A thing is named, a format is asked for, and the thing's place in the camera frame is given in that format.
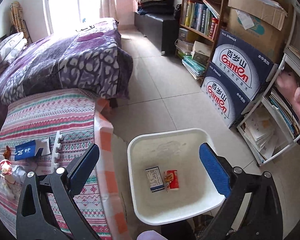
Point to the blue white carton box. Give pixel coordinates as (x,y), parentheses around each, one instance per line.
(31,149)

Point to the folded clothes pile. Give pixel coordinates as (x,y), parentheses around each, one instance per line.
(161,7)

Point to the white plastic trash bin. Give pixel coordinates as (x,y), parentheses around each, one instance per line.
(175,150)

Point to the small blue white box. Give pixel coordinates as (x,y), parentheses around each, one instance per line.
(155,180)

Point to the blue ganten box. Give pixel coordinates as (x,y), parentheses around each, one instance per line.
(245,65)
(228,100)

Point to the brown dried peel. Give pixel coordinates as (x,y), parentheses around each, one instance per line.
(7,153)

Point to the person hand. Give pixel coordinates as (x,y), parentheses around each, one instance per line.
(289,88)

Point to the black bench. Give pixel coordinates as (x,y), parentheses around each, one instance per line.
(161,30)

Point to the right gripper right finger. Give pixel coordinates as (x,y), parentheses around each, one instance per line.
(263,216)

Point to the upper blue Ganten box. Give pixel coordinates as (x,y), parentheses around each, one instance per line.
(245,65)

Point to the folded white quilt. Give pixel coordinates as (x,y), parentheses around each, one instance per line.
(11,47)

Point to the pink curtain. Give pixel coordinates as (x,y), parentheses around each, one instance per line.
(120,10)

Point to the lower blue Ganten box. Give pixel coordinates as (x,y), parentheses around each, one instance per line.
(228,100)

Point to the red snack cup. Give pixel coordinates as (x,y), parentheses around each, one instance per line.
(171,180)

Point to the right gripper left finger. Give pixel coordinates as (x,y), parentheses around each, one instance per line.
(35,217)

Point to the white metal rack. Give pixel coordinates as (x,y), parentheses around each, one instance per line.
(285,124)

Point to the red white paper box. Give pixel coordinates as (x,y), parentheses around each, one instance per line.
(5,167)

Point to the wooden bookshelf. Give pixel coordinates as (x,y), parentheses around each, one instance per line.
(199,25)

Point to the brown cardboard box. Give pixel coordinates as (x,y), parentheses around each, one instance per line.
(264,24)

